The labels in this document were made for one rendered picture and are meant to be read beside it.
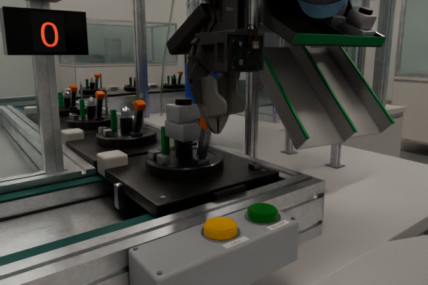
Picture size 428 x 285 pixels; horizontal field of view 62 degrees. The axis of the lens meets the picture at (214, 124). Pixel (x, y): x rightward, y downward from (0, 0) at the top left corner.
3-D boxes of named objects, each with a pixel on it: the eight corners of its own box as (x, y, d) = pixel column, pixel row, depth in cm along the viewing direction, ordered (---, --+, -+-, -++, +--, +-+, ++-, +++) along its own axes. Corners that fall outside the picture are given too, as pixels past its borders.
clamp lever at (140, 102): (142, 133, 80) (146, 104, 76) (134, 134, 79) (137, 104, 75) (135, 125, 82) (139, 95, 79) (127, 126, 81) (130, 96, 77)
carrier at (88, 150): (197, 151, 83) (197, 97, 80) (94, 171, 69) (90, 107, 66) (149, 133, 102) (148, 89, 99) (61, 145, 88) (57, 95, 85)
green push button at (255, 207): (283, 224, 47) (284, 209, 46) (262, 233, 45) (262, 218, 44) (262, 213, 50) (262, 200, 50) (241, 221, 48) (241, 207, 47)
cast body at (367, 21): (370, 44, 81) (385, 13, 77) (358, 44, 78) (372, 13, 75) (342, 29, 86) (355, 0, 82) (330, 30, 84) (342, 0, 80)
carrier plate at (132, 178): (279, 182, 63) (279, 170, 62) (157, 219, 49) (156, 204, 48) (201, 152, 82) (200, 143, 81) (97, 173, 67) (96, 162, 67)
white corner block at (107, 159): (129, 175, 67) (128, 154, 66) (106, 180, 64) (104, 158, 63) (120, 168, 70) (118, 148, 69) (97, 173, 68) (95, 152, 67)
